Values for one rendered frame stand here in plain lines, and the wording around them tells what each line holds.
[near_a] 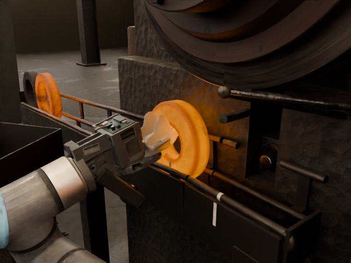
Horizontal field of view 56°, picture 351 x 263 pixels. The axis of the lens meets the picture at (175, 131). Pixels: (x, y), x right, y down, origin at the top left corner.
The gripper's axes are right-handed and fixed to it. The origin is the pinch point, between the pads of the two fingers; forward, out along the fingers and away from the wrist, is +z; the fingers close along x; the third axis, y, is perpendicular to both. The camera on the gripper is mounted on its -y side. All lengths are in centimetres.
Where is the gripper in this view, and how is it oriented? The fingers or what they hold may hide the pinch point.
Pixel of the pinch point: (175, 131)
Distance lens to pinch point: 63.2
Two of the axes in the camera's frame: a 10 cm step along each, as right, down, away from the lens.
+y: -2.1, -8.6, -4.6
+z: 7.6, -4.4, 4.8
